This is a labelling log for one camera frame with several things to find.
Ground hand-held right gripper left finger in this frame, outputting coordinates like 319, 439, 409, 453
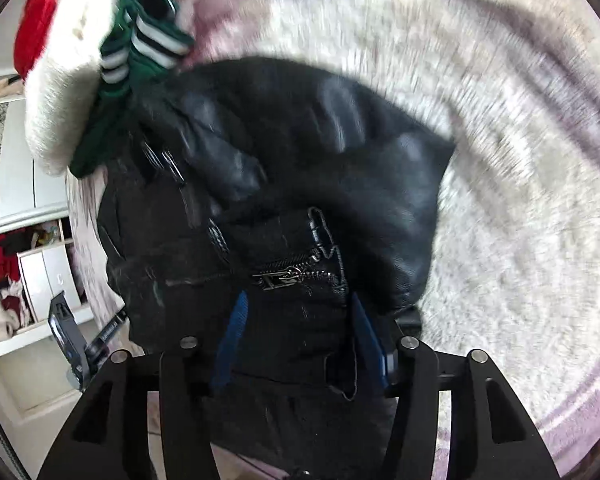
37, 292, 250, 480

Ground green striped knit garment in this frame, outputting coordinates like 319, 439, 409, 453
70, 0, 197, 179

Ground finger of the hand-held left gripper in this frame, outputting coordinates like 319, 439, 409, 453
47, 291, 92, 392
86, 309, 129, 363

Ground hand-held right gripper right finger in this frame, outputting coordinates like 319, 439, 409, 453
349, 293, 563, 480

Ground white wardrobe shelf unit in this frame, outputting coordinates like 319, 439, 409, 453
0, 71, 127, 480

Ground red white fur-trimmed garment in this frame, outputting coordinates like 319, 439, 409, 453
14, 0, 151, 177

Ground black leather jacket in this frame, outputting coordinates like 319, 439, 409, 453
97, 57, 457, 478

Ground white storage box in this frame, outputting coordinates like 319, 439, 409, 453
17, 246, 85, 330

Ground white purple fuzzy blanket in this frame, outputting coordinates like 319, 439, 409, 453
65, 0, 600, 480

